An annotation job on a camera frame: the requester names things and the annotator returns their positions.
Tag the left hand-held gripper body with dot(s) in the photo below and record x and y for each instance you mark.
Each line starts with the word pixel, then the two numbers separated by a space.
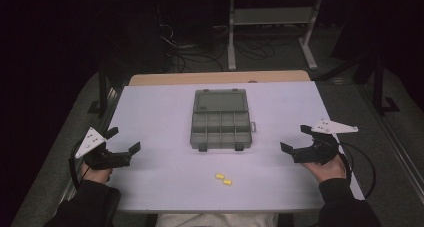
pixel 106 159

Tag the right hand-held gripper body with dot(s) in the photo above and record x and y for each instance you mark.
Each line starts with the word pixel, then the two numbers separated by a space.
pixel 318 152

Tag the small yellow earplug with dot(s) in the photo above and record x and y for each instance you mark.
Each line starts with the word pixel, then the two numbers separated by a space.
pixel 219 176
pixel 227 182

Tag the grey plastic compartment box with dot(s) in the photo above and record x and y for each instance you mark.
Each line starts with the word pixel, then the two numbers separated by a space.
pixel 220 130

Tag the person's left hand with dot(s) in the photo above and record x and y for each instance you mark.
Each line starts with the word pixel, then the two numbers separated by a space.
pixel 96 175

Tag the person's right hand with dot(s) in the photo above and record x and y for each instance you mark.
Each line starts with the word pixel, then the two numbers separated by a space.
pixel 330 171

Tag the black metal stand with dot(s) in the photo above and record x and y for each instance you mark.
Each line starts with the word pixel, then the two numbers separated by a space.
pixel 378 87
pixel 102 90

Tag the person's light trousers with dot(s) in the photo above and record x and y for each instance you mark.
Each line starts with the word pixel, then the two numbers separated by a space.
pixel 216 221

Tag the aluminium frame rail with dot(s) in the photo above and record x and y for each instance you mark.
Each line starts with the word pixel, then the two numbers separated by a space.
pixel 400 147
pixel 111 102

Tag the white metal table frame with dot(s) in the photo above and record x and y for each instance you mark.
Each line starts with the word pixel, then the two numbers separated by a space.
pixel 273 16

